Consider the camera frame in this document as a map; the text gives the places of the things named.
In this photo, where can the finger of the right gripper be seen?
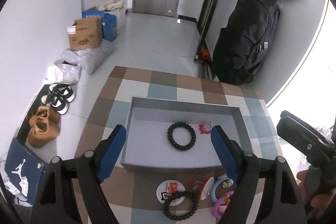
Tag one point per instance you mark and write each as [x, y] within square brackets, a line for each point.
[304, 137]

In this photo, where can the tan boot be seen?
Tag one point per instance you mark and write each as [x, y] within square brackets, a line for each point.
[42, 132]
[48, 115]

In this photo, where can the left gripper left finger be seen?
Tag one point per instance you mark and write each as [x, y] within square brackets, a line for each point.
[55, 201]

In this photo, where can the beige cloth bag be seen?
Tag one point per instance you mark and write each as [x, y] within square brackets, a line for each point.
[111, 5]

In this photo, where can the black white sneaker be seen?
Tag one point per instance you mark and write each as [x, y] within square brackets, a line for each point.
[64, 91]
[57, 102]

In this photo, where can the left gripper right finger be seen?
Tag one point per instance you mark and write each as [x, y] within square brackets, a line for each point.
[281, 201]

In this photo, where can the black backpack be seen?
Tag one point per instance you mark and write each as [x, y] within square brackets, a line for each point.
[243, 44]

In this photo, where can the blue jordan shoe box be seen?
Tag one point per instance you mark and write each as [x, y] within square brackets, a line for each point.
[25, 170]

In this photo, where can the brown cardboard box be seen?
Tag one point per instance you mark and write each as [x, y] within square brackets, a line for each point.
[85, 33]

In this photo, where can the checkered tablecloth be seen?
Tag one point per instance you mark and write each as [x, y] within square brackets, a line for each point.
[161, 113]

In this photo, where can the blue ring bangle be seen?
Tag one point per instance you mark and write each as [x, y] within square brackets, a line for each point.
[216, 184]

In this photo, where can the white round badge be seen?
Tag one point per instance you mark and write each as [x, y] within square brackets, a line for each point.
[167, 188]

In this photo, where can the grey plastic parcel bag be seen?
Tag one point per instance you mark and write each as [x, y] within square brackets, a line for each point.
[89, 59]

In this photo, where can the blue cardboard box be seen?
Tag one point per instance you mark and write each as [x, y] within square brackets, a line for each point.
[108, 23]

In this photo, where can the white plastic parcel bag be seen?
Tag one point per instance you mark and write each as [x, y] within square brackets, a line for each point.
[62, 73]

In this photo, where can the pink orange toy charm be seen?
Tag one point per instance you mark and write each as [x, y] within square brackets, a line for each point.
[223, 205]

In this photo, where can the purple ring bangle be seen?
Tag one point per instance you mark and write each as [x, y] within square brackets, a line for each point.
[215, 212]

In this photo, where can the red white hair clip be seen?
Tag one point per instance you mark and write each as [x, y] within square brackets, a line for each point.
[205, 128]

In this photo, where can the yellow flower hair clip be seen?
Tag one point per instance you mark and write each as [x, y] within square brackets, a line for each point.
[227, 183]

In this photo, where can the black metal rack frame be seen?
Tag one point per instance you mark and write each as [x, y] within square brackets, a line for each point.
[205, 70]

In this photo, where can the red white ring bangle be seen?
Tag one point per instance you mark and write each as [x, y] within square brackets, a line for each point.
[202, 188]

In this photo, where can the orange black tool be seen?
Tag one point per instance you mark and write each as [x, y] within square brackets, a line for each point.
[204, 56]

